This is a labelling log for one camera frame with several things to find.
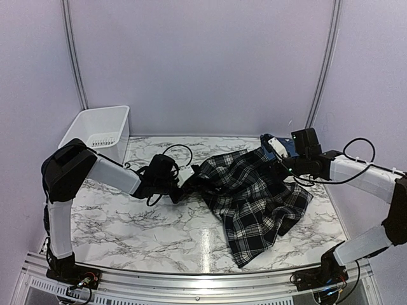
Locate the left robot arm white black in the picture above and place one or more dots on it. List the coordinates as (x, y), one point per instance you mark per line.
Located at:
(63, 175)

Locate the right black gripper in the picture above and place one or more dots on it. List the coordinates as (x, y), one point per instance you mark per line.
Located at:
(276, 171)

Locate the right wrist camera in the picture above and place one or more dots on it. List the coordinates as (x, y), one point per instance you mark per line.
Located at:
(273, 148)

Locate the white plastic laundry bin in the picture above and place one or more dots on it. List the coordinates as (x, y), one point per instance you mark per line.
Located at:
(105, 130)

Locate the blue t-shirt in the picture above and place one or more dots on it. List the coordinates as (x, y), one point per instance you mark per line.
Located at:
(289, 144)

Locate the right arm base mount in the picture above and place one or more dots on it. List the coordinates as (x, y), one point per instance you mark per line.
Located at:
(318, 277)

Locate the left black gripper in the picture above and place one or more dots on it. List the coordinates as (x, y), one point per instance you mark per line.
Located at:
(177, 197)

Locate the aluminium front rail frame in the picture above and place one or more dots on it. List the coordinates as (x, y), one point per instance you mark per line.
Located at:
(120, 286)

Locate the plaid black white garment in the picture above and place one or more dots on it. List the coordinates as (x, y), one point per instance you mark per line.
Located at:
(242, 190)

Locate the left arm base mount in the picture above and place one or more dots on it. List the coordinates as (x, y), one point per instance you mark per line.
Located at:
(78, 276)

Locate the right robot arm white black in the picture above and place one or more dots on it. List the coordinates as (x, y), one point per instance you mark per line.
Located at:
(303, 158)

